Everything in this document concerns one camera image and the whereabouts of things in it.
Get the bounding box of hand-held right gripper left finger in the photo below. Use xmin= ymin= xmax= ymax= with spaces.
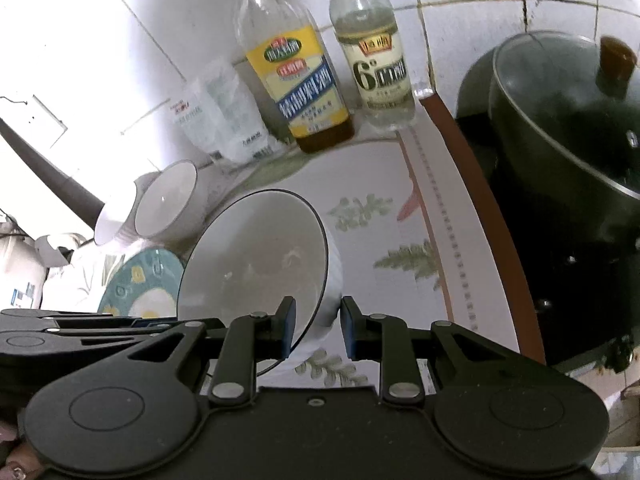
xmin=106 ymin=296 xmax=297 ymax=403

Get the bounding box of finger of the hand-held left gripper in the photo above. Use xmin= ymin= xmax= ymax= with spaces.
xmin=0 ymin=308 xmax=167 ymax=331
xmin=45 ymin=324 xmax=174 ymax=362

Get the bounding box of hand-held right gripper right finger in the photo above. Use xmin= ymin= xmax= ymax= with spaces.
xmin=338 ymin=296 xmax=522 ymax=404

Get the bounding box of white bowl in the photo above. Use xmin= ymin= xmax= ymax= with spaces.
xmin=177 ymin=188 xmax=344 ymax=377
xmin=134 ymin=159 xmax=212 ymax=257
xmin=93 ymin=172 xmax=151 ymax=247

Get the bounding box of blue fried egg plate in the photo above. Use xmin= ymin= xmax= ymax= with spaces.
xmin=97 ymin=248 xmax=187 ymax=319

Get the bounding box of white rice cooker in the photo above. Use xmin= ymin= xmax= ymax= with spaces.
xmin=0 ymin=215 xmax=49 ymax=312

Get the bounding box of cleaver with grey sheath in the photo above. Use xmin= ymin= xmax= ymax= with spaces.
xmin=34 ymin=232 xmax=90 ymax=268

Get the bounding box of floral tablecloth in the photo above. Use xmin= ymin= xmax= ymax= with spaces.
xmin=42 ymin=124 xmax=547 ymax=392

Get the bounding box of white cutting board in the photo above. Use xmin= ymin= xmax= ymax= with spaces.
xmin=0 ymin=116 xmax=109 ymax=234

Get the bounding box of white salt bag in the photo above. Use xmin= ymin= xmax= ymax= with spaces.
xmin=170 ymin=57 xmax=289 ymax=167

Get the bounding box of black gas stove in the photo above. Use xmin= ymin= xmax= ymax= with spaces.
xmin=451 ymin=110 xmax=640 ymax=375

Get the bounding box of yellow label cooking wine bottle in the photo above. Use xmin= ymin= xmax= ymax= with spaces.
xmin=218 ymin=0 xmax=356 ymax=155

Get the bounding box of clear vinegar bottle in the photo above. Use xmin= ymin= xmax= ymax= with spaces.
xmin=323 ymin=0 xmax=419 ymax=132

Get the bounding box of glass pot lid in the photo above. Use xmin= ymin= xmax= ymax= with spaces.
xmin=489 ymin=31 xmax=640 ymax=202

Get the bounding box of white wall socket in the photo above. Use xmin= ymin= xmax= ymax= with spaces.
xmin=27 ymin=92 xmax=69 ymax=149

